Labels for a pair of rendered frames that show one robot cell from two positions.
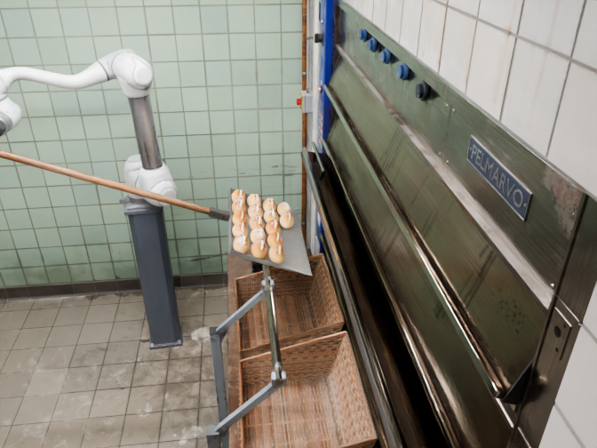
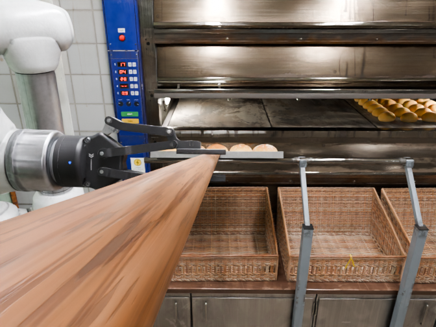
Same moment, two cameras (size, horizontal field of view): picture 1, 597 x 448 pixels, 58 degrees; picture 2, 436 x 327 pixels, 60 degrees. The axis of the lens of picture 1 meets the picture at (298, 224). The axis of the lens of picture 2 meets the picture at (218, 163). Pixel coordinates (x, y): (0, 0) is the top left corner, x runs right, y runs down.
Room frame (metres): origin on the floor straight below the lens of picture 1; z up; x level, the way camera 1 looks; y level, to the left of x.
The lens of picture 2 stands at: (1.85, 1.73, 1.85)
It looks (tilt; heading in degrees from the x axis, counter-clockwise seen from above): 24 degrees down; 277
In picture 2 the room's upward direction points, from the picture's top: straight up
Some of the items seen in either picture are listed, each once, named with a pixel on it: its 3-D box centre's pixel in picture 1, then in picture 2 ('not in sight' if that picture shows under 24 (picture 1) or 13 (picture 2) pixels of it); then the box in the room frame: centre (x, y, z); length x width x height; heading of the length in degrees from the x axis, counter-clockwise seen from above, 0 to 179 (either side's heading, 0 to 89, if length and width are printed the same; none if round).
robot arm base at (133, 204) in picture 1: (139, 197); not in sight; (2.65, 0.88, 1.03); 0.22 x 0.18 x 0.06; 101
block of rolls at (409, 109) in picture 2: not in sight; (400, 104); (0.99, -0.78, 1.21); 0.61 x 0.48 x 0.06; 97
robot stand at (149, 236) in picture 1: (155, 275); not in sight; (2.65, 0.86, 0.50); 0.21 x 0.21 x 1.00; 11
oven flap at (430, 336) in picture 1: (381, 220); (335, 62); (1.52, -0.27, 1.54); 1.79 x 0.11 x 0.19; 7
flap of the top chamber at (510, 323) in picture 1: (387, 145); (341, 6); (1.52, -0.27, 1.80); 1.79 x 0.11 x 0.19; 7
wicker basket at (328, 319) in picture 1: (284, 309); (219, 230); (2.06, 0.07, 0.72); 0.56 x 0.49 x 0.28; 8
